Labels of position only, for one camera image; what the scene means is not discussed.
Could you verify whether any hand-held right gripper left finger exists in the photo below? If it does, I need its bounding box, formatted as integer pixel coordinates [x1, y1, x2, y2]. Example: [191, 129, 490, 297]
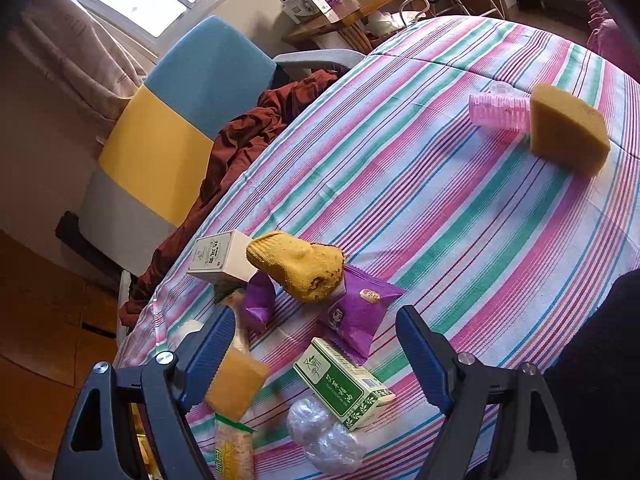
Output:
[52, 305, 237, 480]

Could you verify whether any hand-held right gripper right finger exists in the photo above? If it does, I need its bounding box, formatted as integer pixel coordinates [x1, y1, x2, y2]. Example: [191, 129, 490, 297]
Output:
[395, 305, 576, 480]

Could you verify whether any small yellow sponge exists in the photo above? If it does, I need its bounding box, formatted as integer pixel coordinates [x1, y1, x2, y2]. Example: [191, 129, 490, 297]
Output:
[204, 345, 271, 421]

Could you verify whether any green white box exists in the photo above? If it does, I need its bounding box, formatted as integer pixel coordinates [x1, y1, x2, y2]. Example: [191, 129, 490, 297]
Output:
[293, 337, 397, 432]

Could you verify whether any gold metal tin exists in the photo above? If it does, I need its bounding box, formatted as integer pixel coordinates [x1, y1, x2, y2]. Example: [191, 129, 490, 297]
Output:
[125, 397, 156, 480]

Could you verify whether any yellow green snack packet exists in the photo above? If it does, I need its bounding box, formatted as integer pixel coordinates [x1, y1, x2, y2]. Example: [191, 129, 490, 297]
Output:
[214, 412, 256, 480]

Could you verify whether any white cardboard box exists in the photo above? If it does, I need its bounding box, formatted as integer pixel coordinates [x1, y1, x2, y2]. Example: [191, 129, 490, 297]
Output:
[186, 230, 259, 286]

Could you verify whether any translucent plastic cap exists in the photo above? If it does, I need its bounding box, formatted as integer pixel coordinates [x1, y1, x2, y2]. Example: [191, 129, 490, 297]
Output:
[286, 397, 333, 446]
[303, 425, 365, 476]

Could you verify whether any large yellow sponge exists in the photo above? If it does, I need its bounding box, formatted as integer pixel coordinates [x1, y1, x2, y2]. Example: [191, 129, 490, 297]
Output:
[529, 83, 612, 178]

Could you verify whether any small purple snack packet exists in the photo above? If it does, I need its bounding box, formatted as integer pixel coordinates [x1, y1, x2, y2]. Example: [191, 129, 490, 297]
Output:
[241, 272, 276, 333]

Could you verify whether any large purple snack packet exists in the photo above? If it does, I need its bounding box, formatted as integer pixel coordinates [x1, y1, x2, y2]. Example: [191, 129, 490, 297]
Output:
[316, 264, 407, 361]

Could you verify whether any yellow knitted sock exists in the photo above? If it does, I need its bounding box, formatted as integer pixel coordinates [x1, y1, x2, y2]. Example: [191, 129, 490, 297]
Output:
[246, 230, 347, 304]

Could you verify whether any wooden wardrobe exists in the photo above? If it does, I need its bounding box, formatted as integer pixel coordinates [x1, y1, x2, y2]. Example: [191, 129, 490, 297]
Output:
[0, 230, 126, 480]

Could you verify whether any striped tablecloth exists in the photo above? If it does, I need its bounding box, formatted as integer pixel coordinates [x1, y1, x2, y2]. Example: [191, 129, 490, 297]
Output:
[112, 15, 640, 480]

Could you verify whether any person's dark clothing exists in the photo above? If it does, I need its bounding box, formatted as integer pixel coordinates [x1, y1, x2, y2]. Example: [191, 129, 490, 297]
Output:
[542, 270, 640, 480]

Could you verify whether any maroon cloth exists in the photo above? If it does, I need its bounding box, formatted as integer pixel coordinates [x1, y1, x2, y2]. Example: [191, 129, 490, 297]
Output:
[122, 69, 341, 328]

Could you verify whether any blue yellow grey chair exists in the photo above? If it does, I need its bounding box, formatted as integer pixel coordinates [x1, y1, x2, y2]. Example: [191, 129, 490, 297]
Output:
[80, 15, 366, 346]

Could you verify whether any beige curtain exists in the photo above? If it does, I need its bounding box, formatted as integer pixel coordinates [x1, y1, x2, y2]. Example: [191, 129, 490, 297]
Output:
[10, 0, 151, 141]

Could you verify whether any wooden shelf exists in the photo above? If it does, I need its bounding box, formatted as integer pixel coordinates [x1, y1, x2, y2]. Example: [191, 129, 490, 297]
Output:
[282, 0, 426, 53]

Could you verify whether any pink cloth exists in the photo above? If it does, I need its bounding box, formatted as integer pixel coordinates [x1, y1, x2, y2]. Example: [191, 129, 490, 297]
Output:
[587, 0, 640, 81]

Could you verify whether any white printed box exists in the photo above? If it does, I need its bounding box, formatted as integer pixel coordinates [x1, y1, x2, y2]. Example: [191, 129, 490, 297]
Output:
[275, 0, 333, 25]

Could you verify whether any white cable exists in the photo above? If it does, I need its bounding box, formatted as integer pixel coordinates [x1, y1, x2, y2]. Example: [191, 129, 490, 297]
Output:
[397, 0, 432, 27]

